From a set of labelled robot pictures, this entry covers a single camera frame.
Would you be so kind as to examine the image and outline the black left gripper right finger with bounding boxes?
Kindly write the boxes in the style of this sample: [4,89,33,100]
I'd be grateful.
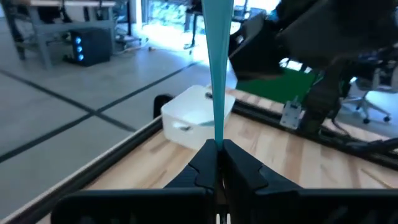
[222,139,398,224]

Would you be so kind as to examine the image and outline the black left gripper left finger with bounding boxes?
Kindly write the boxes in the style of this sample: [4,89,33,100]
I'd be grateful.
[51,139,218,224]

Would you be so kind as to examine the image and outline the teal strip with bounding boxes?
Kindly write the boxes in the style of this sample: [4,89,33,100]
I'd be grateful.
[201,0,234,151]

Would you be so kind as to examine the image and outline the green floor mat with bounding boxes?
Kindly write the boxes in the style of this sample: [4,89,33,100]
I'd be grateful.
[235,67,318,104]

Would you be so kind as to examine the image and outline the white plastic bin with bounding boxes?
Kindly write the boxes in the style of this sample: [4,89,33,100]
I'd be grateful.
[160,84,236,151]

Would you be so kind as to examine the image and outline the long black floor tape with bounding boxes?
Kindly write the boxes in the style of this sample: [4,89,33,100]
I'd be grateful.
[0,60,201,164]

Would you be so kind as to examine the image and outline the small black stand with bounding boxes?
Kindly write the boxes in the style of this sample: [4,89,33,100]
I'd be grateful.
[153,94,175,119]

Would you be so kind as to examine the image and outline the grey office chair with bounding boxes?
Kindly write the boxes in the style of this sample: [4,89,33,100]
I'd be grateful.
[340,73,393,125]

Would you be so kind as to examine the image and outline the short black floor tape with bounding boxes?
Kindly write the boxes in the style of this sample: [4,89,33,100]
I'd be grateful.
[0,68,138,133]

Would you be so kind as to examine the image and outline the black computer tower blue lights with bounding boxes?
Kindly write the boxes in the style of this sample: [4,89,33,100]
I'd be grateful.
[63,27,113,67]

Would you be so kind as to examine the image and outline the grey desk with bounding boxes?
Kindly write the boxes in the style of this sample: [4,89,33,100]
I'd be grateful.
[0,0,118,70]

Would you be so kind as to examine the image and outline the silver mounting bracket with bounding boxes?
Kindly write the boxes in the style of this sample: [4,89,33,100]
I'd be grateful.
[279,95,303,131]

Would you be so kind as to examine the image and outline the black right arm base cables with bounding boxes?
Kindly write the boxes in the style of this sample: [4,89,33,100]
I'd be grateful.
[320,123,398,158]

